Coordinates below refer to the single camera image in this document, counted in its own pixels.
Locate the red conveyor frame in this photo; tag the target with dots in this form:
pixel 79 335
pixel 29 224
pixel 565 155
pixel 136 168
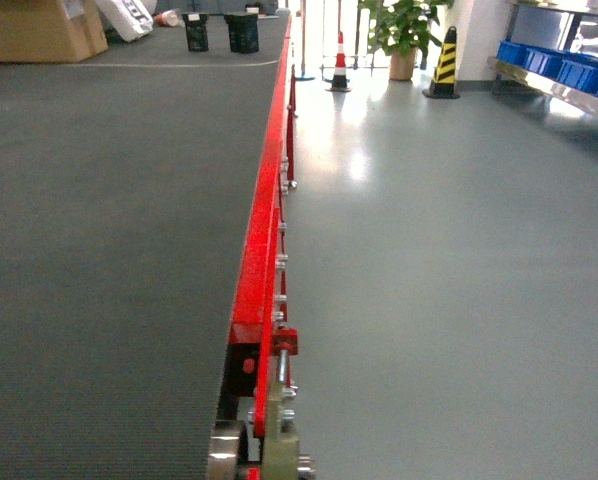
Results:
pixel 255 436

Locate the large open cardboard box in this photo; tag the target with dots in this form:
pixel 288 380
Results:
pixel 50 31

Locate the white plastic bag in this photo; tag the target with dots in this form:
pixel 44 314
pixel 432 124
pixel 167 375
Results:
pixel 128 18

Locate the left black battery box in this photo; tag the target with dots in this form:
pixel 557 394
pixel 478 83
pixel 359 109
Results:
pixel 196 31

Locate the steel shelf rack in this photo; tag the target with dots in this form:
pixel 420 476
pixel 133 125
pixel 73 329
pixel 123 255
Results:
pixel 552 25

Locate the yellow black traffic cone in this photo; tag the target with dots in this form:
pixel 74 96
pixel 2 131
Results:
pixel 443 82

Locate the black battery box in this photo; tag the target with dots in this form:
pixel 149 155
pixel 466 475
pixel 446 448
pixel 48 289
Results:
pixel 196 31
pixel 243 32

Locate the green potted plant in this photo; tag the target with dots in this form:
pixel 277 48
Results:
pixel 402 29

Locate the red white traffic cone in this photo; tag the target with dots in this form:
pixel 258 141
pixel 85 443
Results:
pixel 339 82

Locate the right black battery box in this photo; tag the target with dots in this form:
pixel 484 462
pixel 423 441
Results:
pixel 243 32

